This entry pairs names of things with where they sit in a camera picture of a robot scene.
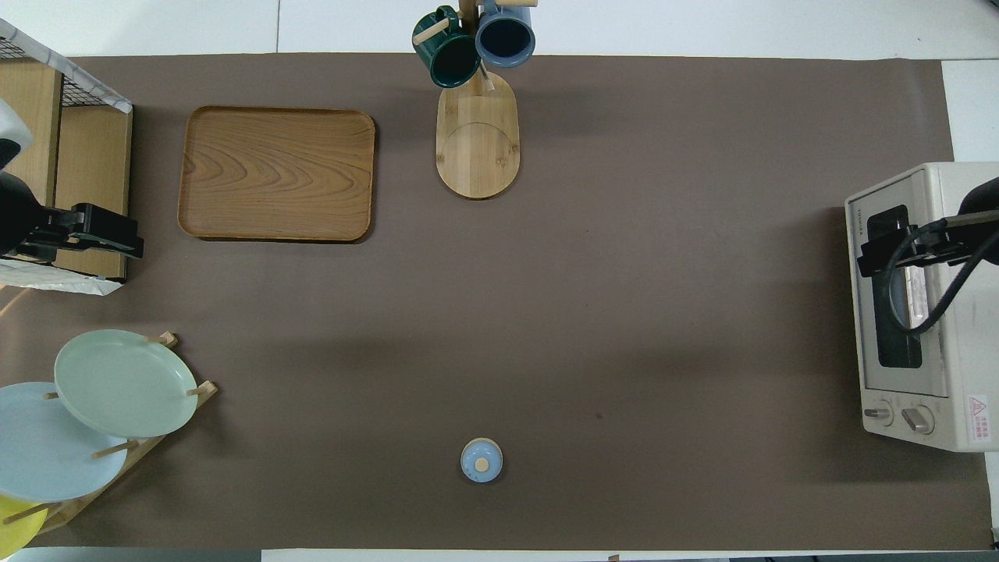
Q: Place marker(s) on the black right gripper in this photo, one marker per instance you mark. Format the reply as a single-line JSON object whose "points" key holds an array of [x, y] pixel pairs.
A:
{"points": [[979, 238]]}

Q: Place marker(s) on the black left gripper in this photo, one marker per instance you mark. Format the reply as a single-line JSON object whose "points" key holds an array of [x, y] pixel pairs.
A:
{"points": [[23, 218]]}

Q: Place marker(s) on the glass oven door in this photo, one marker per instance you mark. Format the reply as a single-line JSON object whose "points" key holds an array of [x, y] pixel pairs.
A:
{"points": [[862, 312]]}

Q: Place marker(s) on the cream toaster oven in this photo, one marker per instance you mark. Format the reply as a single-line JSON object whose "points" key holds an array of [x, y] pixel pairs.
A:
{"points": [[968, 351]]}

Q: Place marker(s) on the silver oven knob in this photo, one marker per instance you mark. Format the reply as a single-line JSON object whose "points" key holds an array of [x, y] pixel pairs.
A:
{"points": [[918, 420], [878, 414]]}

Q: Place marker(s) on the pale green plate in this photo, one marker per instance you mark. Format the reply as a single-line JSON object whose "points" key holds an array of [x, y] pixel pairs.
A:
{"points": [[125, 382]]}

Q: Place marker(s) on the wooden serving tray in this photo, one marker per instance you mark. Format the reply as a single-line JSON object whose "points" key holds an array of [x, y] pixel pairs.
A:
{"points": [[273, 176]]}

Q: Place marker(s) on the wooden plate rack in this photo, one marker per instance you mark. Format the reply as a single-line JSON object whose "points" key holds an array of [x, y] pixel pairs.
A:
{"points": [[168, 425]]}

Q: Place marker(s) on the light blue racked plate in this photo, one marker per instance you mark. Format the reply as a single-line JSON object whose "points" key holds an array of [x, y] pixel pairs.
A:
{"points": [[47, 460]]}

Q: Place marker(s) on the brown paper table mat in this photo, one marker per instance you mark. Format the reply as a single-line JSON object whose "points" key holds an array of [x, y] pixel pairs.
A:
{"points": [[624, 312]]}

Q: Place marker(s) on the yellow plate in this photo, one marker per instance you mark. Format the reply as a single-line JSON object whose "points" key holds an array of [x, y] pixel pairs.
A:
{"points": [[15, 527]]}

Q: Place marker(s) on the wooden mug tree stand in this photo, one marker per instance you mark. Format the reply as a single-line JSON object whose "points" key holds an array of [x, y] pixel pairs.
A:
{"points": [[478, 156]]}

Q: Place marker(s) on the dark green mug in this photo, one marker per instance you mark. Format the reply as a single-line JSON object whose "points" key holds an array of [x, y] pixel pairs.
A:
{"points": [[449, 62]]}

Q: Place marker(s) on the blue mug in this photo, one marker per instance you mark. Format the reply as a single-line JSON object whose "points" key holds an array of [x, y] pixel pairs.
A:
{"points": [[503, 39]]}

